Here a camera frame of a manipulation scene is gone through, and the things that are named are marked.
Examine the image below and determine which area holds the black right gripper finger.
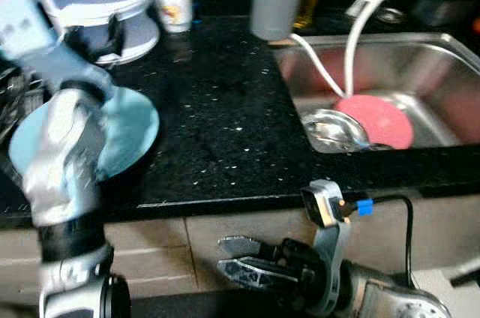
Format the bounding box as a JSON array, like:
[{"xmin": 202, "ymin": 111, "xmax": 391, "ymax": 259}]
[
  {"xmin": 217, "ymin": 257, "xmax": 290, "ymax": 293},
  {"xmin": 217, "ymin": 235, "xmax": 283, "ymax": 260}
]

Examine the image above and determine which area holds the stainless steel bowl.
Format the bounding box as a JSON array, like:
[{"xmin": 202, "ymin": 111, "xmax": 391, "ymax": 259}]
[{"xmin": 304, "ymin": 108, "xmax": 374, "ymax": 154}]

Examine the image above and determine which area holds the white cup with cartoon print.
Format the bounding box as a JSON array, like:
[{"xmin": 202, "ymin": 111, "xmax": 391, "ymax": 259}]
[{"xmin": 154, "ymin": 0, "xmax": 195, "ymax": 33}]

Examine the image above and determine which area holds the beige base cabinet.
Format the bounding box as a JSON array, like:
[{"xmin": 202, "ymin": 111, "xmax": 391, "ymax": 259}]
[{"xmin": 0, "ymin": 183, "xmax": 480, "ymax": 318}]

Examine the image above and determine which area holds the light blue plate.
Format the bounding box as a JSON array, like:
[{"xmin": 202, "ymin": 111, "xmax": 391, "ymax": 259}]
[{"xmin": 9, "ymin": 85, "xmax": 161, "ymax": 182}]

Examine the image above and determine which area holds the stainless steel sink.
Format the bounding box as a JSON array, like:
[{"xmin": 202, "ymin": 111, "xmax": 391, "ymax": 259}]
[{"xmin": 271, "ymin": 31, "xmax": 480, "ymax": 156}]

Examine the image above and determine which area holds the round metal sink cover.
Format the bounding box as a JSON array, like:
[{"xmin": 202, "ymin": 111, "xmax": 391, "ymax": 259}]
[{"xmin": 377, "ymin": 7, "xmax": 409, "ymax": 26}]

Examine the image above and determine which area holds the pink plate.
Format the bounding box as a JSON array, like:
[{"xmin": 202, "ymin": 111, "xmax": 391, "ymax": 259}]
[{"xmin": 335, "ymin": 94, "xmax": 416, "ymax": 151}]

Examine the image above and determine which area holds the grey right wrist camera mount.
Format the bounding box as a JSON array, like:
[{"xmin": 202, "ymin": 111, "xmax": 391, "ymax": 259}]
[{"xmin": 300, "ymin": 179, "xmax": 354, "ymax": 316}]

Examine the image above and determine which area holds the black cable with blue plug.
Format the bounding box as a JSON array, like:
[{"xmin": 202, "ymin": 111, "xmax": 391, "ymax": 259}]
[{"xmin": 343, "ymin": 193, "xmax": 416, "ymax": 290}]

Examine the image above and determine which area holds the thick white faucet hose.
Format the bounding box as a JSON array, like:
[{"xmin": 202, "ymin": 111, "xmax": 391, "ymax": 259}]
[{"xmin": 343, "ymin": 0, "xmax": 451, "ymax": 100}]

